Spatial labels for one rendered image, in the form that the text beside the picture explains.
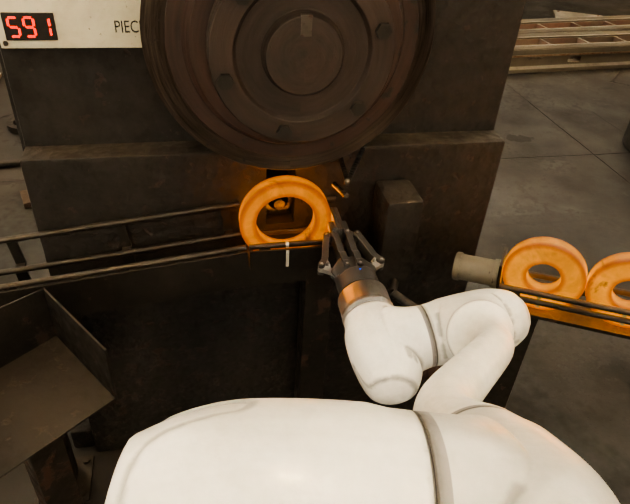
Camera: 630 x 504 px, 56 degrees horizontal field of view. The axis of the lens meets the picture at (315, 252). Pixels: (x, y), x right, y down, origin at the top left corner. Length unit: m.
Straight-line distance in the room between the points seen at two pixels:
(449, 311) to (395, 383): 0.14
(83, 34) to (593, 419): 1.68
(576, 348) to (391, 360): 1.38
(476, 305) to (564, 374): 1.20
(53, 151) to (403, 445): 0.97
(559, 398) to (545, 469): 1.63
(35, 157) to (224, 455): 0.92
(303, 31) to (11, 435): 0.76
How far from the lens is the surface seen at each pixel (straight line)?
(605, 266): 1.20
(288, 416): 0.37
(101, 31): 1.12
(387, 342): 0.91
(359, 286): 1.00
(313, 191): 1.14
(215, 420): 0.38
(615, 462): 1.93
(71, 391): 1.09
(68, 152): 1.20
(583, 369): 2.15
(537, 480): 0.38
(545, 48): 4.77
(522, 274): 1.22
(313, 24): 0.89
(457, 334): 0.91
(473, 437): 0.40
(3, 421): 1.09
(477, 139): 1.31
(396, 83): 1.04
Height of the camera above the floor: 1.39
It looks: 36 degrees down
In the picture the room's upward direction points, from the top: 4 degrees clockwise
